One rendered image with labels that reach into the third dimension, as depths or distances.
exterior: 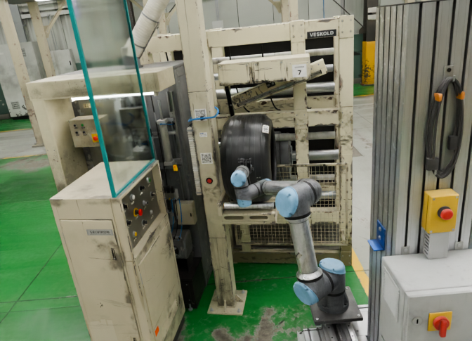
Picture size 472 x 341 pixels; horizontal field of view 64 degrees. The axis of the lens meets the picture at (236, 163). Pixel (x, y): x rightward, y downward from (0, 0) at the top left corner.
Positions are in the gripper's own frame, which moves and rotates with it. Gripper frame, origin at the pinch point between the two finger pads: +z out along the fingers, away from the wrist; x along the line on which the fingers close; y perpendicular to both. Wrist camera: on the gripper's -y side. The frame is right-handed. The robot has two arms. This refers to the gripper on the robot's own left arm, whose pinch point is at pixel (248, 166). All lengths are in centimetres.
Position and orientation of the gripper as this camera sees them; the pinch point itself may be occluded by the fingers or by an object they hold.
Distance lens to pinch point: 222.1
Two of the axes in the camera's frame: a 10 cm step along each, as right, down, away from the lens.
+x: -9.8, 0.2, 1.9
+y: -0.7, -9.7, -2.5
